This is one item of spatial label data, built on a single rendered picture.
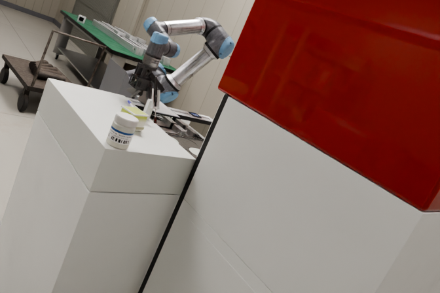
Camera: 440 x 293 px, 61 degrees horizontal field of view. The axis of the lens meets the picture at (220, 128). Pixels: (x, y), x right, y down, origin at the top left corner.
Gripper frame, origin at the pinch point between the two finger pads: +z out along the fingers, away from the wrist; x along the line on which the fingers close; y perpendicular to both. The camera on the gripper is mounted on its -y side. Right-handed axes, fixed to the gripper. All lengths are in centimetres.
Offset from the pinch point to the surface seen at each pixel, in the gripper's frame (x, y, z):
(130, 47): -287, -138, 10
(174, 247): 66, 7, 29
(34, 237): 32, 41, 48
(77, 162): 44, 41, 10
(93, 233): 58, 35, 28
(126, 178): 58, 31, 7
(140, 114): 40.6, 23.3, -8.7
